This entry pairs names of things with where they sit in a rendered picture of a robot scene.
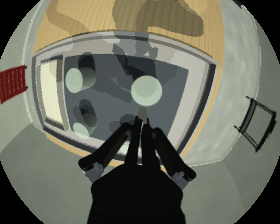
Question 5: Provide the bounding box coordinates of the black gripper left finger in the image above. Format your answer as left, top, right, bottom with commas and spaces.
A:
78, 107, 143, 193

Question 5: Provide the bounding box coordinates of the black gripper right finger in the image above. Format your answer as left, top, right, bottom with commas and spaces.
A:
140, 107, 196, 195

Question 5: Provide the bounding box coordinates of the cream shallow square tray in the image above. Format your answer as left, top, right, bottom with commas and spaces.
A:
36, 59, 69, 132

